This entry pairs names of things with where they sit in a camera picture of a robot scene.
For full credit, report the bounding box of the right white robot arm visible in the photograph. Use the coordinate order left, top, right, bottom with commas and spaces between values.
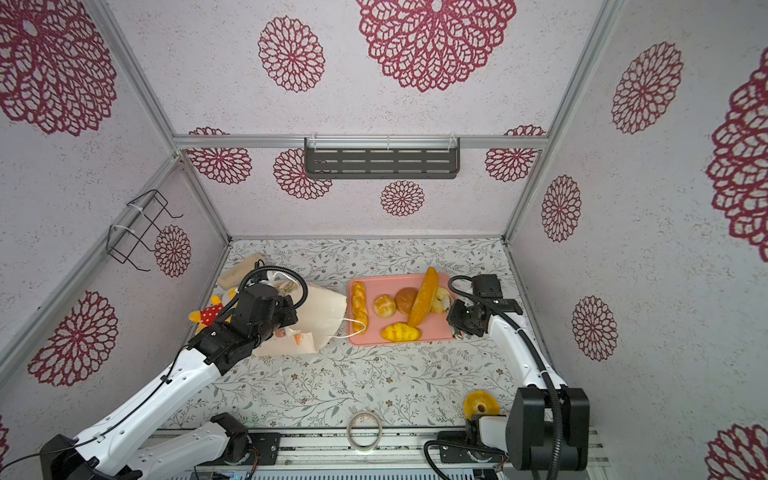
447, 300, 590, 479

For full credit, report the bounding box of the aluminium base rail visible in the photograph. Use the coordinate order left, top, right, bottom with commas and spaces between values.
143, 424, 613, 480

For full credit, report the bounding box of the long twisted fake bread stick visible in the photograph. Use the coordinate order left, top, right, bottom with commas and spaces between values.
351, 281, 369, 333

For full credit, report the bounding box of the clear tape roll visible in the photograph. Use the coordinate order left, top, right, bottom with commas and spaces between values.
345, 411, 383, 455

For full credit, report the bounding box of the grey wall shelf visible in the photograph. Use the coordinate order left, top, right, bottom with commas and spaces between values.
304, 137, 461, 180

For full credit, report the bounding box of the white paper bag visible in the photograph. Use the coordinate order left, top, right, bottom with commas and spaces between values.
252, 283, 367, 357

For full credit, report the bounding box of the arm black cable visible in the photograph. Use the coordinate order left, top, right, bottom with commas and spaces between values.
0, 265, 310, 475
422, 274, 565, 480

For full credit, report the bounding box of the yellow ring-shaped fake bread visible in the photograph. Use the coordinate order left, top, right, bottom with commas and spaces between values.
430, 287, 452, 314

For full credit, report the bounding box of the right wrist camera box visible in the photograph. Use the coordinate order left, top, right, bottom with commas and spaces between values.
471, 274, 503, 300

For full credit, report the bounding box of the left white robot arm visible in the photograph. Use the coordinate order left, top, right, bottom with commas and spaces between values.
40, 301, 297, 479

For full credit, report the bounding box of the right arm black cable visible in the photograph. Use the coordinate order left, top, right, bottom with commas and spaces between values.
422, 274, 565, 480

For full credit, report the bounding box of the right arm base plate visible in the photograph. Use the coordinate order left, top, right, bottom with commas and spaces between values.
437, 428, 508, 464

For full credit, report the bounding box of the yellow fake croissant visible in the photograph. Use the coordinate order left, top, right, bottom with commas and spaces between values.
380, 322, 422, 343

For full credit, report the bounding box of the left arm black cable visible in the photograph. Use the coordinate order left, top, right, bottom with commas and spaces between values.
0, 265, 310, 475

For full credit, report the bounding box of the orange fake baguette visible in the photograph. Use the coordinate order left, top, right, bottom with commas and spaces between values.
407, 267, 439, 327

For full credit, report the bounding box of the round orange fake bun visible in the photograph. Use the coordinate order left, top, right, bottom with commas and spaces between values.
394, 287, 419, 315

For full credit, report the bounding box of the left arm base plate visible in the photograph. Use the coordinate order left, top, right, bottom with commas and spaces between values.
245, 431, 282, 467

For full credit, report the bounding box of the yellow plush toy red dress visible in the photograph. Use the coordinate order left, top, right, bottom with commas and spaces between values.
188, 288, 238, 333

